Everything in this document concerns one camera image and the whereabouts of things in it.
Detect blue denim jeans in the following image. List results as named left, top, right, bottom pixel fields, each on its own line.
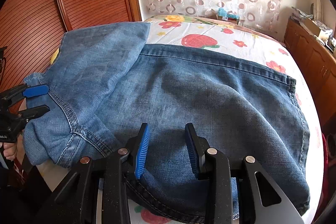
left=23, top=22, right=310, bottom=223

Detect yellow Pikachu plush toy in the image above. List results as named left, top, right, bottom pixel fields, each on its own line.
left=50, top=48, right=59, bottom=65

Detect floral bed sheet mattress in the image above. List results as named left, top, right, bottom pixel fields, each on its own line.
left=36, top=15, right=324, bottom=224

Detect person left hand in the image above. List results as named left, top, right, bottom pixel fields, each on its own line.
left=0, top=143, right=18, bottom=160

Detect wooden sideboard cabinet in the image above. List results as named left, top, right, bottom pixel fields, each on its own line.
left=284, top=18, right=336, bottom=126

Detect wooden louvered wardrobe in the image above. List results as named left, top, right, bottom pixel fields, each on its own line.
left=0, top=0, right=142, bottom=114

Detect blue item on box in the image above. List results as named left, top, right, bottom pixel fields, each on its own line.
left=218, top=7, right=239, bottom=20

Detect cardboard box on cabinet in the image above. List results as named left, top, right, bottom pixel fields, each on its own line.
left=302, top=18, right=324, bottom=39

